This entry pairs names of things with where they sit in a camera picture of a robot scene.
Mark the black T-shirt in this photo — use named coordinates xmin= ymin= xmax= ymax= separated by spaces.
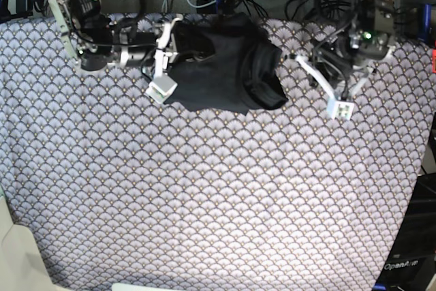
xmin=166 ymin=13 xmax=287 ymax=114

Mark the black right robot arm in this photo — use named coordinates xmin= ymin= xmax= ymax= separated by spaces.
xmin=48 ymin=0 xmax=183 ymax=104

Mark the patterned fan-print tablecloth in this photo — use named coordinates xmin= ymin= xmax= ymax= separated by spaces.
xmin=1 ymin=19 xmax=435 ymax=290

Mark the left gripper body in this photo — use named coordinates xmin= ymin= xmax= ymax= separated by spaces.
xmin=313 ymin=31 xmax=396 ymax=80

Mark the blue right edge clamp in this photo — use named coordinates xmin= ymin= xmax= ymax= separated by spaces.
xmin=418 ymin=3 xmax=436 ymax=73

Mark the black OpenArm box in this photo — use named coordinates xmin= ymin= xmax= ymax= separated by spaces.
xmin=373 ymin=173 xmax=435 ymax=290

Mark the beige bin corner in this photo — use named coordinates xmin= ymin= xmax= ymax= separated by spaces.
xmin=1 ymin=195 xmax=55 ymax=290

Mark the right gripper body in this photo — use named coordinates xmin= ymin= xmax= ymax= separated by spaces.
xmin=112 ymin=25 xmax=178 ymax=69

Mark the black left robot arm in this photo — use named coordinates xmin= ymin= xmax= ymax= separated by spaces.
xmin=295 ymin=0 xmax=401 ymax=121

